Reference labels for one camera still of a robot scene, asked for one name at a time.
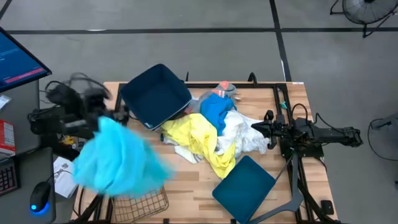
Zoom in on grey desk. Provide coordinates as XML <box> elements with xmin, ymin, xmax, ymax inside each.
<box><xmin>0</xmin><ymin>79</ymin><xmax>57</xmax><ymax>224</ymax></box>

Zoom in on grey camera mount arm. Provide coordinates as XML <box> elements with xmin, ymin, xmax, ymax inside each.
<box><xmin>248</xmin><ymin>154</ymin><xmax>305</xmax><ymax>224</ymax></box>

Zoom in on black aluminium table frame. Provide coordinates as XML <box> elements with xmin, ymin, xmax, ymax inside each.
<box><xmin>70</xmin><ymin>81</ymin><xmax>341</xmax><ymax>224</ymax></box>

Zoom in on printed white paper sheet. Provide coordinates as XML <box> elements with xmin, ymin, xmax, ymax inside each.
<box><xmin>52</xmin><ymin>156</ymin><xmax>79</xmax><ymax>199</ymax></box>

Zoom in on small white card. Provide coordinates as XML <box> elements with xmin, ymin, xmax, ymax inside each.
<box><xmin>0</xmin><ymin>94</ymin><xmax>12</xmax><ymax>110</ymax></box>

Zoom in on navy white striped fabric bin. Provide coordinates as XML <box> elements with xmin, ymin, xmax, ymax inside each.
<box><xmin>119</xmin><ymin>63</ymin><xmax>193</xmax><ymax>131</ymax></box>

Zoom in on yellow cable bundle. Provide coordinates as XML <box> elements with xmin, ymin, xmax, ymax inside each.
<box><xmin>60</xmin><ymin>134</ymin><xmax>77</xmax><ymax>147</ymax></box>

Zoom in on grey stand base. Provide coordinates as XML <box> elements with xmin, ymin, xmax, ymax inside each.
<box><xmin>369</xmin><ymin>111</ymin><xmax>398</xmax><ymax>131</ymax></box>

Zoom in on red and white box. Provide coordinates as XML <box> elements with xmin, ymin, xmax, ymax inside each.
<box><xmin>0</xmin><ymin>119</ymin><xmax>16</xmax><ymax>158</ymax></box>

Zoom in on white sock grey stripes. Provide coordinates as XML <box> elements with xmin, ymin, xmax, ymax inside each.
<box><xmin>174</xmin><ymin>144</ymin><xmax>205</xmax><ymax>165</ymax></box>

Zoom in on gold wire basket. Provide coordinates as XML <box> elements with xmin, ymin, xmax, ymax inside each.
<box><xmin>112</xmin><ymin>185</ymin><xmax>170</xmax><ymax>224</ymax></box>

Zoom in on royal blue cloth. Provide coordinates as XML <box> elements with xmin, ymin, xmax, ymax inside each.
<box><xmin>200</xmin><ymin>93</ymin><xmax>238</xmax><ymax>137</ymax></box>

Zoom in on computer monitor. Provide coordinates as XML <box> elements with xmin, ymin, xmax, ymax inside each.
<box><xmin>0</xmin><ymin>26</ymin><xmax>53</xmax><ymax>93</ymax></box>

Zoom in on white cloth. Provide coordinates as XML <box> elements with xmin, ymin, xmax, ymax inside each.
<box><xmin>214</xmin><ymin>108</ymin><xmax>271</xmax><ymax>159</ymax></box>

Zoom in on black floor fan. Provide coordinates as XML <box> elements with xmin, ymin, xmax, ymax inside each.
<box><xmin>330</xmin><ymin>0</ymin><xmax>398</xmax><ymax>39</ymax></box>

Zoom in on black floor cable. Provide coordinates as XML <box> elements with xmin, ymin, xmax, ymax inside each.
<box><xmin>367</xmin><ymin>118</ymin><xmax>398</xmax><ymax>162</ymax></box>

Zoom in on teal plastic bin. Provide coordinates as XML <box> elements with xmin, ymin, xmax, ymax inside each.
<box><xmin>211</xmin><ymin>155</ymin><xmax>277</xmax><ymax>224</ymax></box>

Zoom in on black power box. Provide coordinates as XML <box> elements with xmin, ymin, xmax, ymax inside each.
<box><xmin>320</xmin><ymin>200</ymin><xmax>335</xmax><ymax>215</ymax></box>

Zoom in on turquoise cloth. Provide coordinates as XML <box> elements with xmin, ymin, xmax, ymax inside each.
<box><xmin>73</xmin><ymin>116</ymin><xmax>175</xmax><ymax>199</ymax></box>

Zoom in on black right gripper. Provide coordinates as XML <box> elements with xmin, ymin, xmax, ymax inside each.
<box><xmin>251</xmin><ymin>110</ymin><xmax>295</xmax><ymax>150</ymax></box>

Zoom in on yellow cloth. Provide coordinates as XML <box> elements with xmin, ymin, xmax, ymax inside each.
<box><xmin>160</xmin><ymin>113</ymin><xmax>236</xmax><ymax>180</ymax></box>

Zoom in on black keyboard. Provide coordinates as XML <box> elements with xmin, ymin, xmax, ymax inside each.
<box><xmin>0</xmin><ymin>158</ymin><xmax>20</xmax><ymax>197</ymax></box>

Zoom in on black computer mouse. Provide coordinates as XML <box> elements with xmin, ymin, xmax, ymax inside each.
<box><xmin>29</xmin><ymin>181</ymin><xmax>52</xmax><ymax>214</ymax></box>

